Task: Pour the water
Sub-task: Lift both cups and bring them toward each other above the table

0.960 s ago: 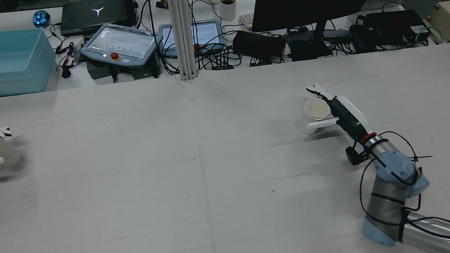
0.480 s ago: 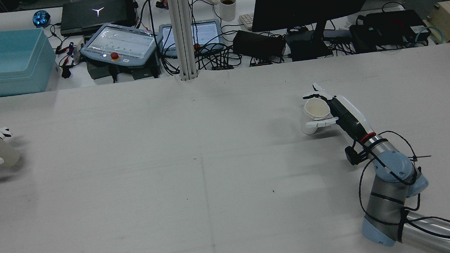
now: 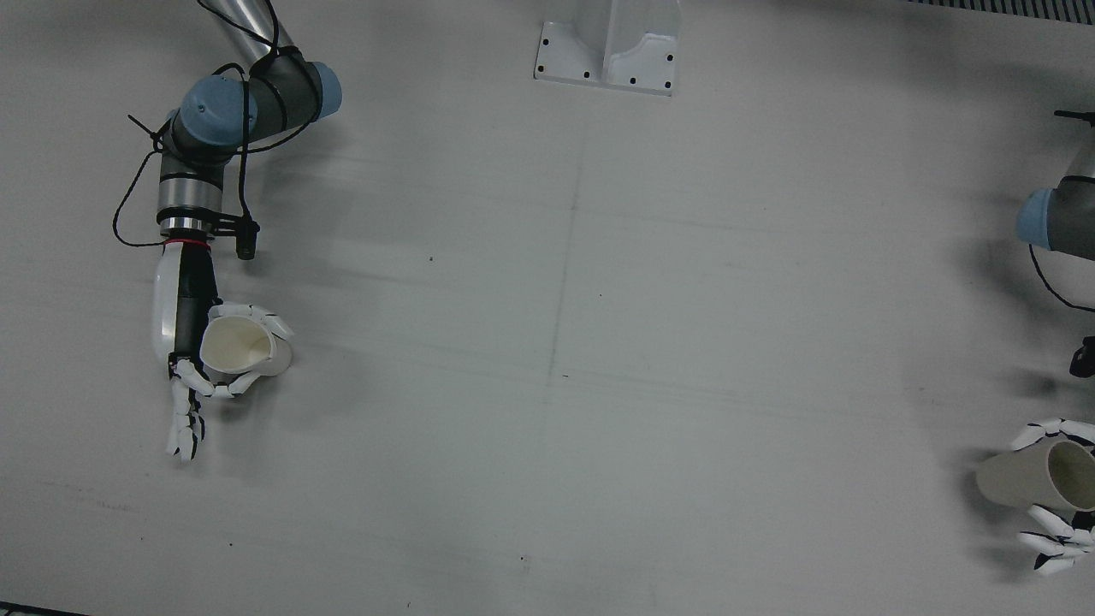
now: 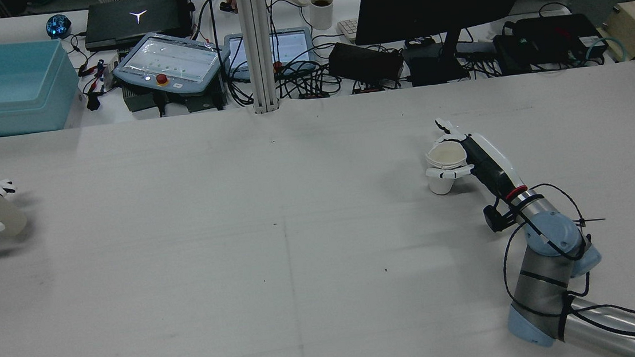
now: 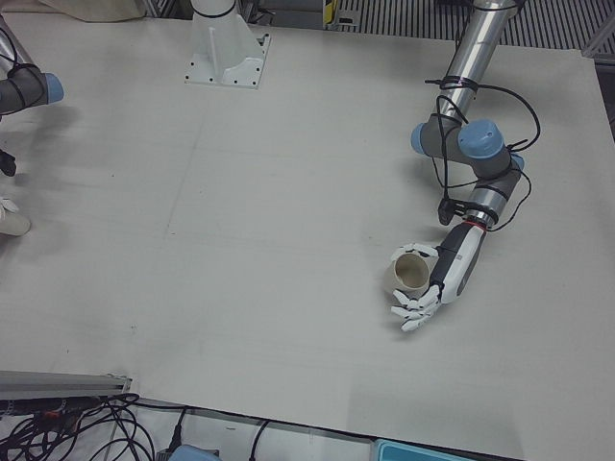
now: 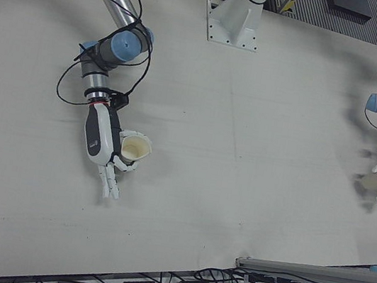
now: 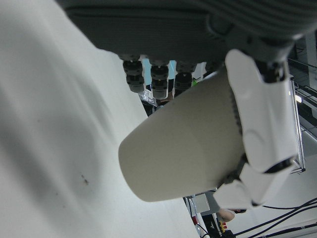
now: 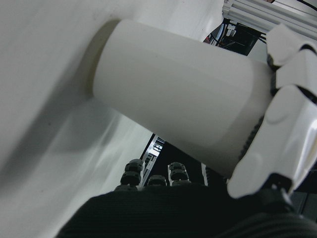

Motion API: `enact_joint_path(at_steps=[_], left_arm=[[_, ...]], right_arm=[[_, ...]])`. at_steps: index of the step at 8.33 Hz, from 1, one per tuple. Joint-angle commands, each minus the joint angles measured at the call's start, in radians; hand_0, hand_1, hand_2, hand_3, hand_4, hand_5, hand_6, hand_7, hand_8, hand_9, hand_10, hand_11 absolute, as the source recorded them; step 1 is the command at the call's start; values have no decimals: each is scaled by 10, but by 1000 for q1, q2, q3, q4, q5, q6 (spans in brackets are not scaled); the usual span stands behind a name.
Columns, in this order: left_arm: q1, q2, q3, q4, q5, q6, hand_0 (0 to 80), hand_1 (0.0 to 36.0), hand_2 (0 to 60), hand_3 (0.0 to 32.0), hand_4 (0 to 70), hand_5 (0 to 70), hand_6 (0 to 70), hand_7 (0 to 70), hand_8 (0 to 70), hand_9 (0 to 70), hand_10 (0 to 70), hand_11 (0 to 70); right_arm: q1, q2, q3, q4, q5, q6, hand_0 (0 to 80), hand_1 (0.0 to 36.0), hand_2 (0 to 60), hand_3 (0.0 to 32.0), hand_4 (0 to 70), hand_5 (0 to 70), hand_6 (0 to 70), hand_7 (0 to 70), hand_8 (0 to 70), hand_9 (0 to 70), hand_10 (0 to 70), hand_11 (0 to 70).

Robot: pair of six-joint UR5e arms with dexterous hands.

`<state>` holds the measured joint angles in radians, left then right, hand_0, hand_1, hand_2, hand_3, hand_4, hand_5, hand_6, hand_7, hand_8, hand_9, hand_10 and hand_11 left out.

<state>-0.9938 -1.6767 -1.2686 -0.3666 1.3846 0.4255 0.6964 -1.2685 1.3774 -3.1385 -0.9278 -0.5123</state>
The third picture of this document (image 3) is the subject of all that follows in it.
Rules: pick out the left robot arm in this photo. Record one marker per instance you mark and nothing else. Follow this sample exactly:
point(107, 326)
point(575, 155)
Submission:
point(1074, 218)

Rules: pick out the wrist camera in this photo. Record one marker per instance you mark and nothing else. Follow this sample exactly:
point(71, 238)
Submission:
point(247, 244)
point(1085, 358)

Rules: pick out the beige plastic cup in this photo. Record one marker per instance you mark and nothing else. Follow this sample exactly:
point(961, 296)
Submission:
point(1026, 479)

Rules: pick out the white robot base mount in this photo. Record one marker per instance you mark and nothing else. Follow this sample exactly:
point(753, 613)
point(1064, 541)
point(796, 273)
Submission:
point(633, 60)

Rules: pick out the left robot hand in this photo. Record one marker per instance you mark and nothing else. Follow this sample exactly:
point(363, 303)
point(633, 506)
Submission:
point(1056, 543)

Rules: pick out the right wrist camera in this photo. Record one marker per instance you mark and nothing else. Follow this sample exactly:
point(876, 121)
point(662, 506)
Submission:
point(247, 244)

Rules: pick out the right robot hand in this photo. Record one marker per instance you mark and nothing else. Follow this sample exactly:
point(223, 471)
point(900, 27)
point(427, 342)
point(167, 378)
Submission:
point(184, 291)

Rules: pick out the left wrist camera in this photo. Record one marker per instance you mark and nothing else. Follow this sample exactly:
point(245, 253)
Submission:
point(1085, 358)

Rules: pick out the white paper cup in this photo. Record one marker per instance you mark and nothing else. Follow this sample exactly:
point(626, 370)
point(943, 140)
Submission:
point(244, 346)

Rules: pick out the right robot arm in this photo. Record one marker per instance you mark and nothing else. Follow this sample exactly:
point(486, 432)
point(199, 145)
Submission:
point(214, 115)

